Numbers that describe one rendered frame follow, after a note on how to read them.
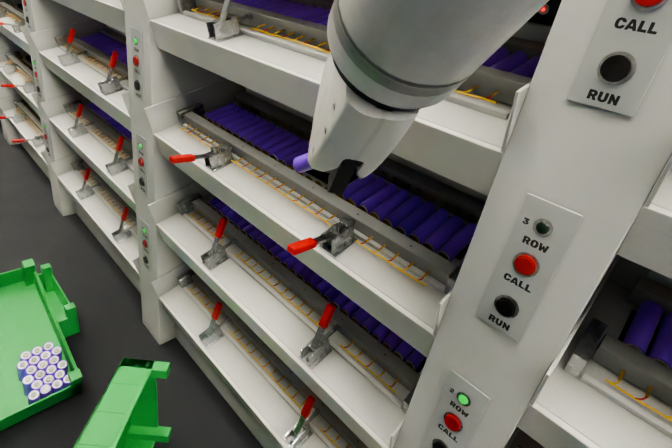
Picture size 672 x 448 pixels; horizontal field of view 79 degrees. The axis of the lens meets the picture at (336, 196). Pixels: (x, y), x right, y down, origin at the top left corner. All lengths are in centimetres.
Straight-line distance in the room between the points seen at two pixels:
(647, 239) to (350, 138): 21
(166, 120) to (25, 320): 56
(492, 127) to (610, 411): 26
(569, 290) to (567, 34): 18
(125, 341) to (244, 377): 40
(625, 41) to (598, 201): 10
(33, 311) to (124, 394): 43
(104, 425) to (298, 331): 31
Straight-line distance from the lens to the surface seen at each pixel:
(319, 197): 54
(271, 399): 82
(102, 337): 117
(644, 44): 31
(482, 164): 35
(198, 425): 98
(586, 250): 34
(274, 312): 68
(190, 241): 83
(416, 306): 45
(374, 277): 47
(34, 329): 113
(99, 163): 117
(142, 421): 96
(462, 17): 17
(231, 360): 87
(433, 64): 19
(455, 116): 38
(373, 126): 24
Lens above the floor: 82
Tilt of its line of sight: 26 degrees down
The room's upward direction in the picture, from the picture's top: 11 degrees clockwise
